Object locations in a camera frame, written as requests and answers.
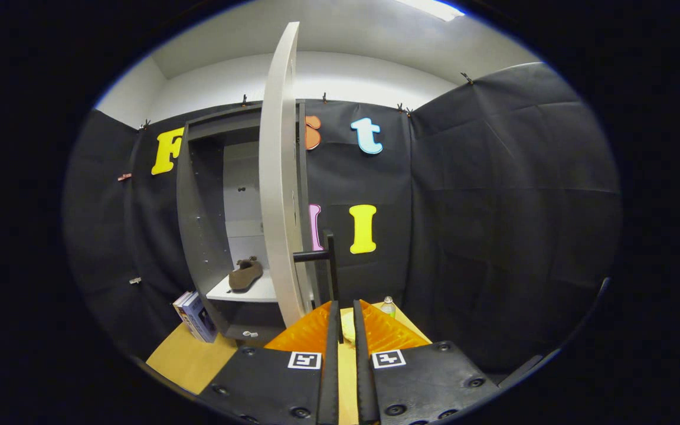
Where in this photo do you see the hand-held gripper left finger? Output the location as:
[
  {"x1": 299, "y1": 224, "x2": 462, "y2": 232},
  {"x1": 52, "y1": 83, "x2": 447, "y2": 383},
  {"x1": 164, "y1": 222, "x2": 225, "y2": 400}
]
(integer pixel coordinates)
[{"x1": 195, "y1": 300, "x2": 341, "y2": 425}]

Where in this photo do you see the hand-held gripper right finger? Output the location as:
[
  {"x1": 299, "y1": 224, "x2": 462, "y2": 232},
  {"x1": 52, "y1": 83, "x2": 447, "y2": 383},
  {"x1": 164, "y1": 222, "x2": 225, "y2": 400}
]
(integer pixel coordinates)
[{"x1": 352, "y1": 299, "x2": 501, "y2": 425}]

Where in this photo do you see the black door handle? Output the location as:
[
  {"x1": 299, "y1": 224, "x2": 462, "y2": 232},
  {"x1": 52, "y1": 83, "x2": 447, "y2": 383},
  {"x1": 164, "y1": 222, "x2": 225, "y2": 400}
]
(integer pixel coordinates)
[{"x1": 293, "y1": 230, "x2": 344, "y2": 343}]

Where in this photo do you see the brown fuzzy shoe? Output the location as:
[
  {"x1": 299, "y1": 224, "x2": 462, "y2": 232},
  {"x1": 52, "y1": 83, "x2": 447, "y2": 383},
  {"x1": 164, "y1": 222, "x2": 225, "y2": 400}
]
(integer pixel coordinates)
[{"x1": 228, "y1": 256, "x2": 264, "y2": 293}]

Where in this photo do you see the grey shoe cabinet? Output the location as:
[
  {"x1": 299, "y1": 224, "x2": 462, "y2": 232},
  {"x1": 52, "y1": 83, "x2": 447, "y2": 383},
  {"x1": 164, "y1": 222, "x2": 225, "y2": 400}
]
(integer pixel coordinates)
[{"x1": 176, "y1": 100, "x2": 323, "y2": 349}]

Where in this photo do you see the beige shoe cabinet door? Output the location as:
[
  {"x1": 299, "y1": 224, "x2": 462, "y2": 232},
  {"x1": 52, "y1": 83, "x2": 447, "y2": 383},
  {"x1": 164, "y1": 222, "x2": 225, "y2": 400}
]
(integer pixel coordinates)
[{"x1": 259, "y1": 22, "x2": 317, "y2": 328}]

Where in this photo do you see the blue book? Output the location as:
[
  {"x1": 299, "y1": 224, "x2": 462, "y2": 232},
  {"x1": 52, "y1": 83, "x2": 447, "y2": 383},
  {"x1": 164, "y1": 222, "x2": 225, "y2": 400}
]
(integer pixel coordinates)
[{"x1": 184, "y1": 294, "x2": 218, "y2": 344}]

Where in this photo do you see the white book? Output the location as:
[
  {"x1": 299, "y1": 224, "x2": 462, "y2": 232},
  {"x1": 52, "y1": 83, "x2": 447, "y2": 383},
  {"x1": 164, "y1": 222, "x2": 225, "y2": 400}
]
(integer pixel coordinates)
[{"x1": 173, "y1": 290, "x2": 199, "y2": 340}]

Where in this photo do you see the black backdrop cloth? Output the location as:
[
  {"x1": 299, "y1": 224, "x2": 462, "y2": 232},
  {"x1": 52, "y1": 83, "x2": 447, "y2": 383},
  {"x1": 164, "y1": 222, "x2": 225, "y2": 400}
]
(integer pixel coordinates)
[{"x1": 63, "y1": 62, "x2": 623, "y2": 378}]

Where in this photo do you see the long ceiling light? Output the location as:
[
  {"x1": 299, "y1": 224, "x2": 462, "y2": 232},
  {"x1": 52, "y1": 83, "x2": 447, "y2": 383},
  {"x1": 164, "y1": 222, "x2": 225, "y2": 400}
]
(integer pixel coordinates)
[{"x1": 396, "y1": 0, "x2": 466, "y2": 22}]

